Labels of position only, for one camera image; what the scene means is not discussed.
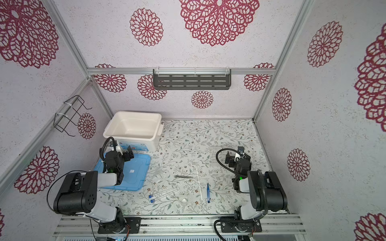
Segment white plastic storage bin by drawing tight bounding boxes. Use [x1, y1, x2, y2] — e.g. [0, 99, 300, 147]
[103, 111, 164, 152]

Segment blue capped test tube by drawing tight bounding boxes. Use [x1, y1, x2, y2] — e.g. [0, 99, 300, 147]
[148, 188, 177, 199]
[150, 190, 176, 203]

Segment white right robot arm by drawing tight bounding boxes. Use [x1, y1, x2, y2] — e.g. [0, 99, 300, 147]
[224, 146, 288, 221]

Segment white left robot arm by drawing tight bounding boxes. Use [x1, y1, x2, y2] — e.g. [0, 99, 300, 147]
[53, 147, 134, 234]

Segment blue plastic bin lid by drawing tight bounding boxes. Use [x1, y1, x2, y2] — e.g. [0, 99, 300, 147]
[104, 153, 151, 191]

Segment blue pen dropper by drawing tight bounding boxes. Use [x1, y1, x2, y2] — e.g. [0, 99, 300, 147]
[206, 183, 211, 203]

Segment white glass stirring rod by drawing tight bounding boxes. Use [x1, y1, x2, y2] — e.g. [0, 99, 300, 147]
[195, 167, 203, 201]

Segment metal tweezers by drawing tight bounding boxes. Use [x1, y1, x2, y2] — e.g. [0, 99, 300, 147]
[174, 175, 194, 179]

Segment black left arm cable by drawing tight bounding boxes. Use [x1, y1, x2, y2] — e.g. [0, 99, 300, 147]
[99, 136, 118, 163]

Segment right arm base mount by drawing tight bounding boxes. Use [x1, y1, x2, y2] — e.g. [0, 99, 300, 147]
[220, 216, 262, 233]

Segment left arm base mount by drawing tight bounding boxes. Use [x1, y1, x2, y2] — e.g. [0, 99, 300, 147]
[98, 218, 142, 235]

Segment black wire wall rack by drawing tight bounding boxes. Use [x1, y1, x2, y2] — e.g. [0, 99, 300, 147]
[52, 95, 92, 137]

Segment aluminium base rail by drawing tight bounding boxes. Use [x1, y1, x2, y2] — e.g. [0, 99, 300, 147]
[52, 214, 306, 238]

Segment grey wall shelf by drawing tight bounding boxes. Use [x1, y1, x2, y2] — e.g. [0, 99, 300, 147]
[152, 69, 232, 90]

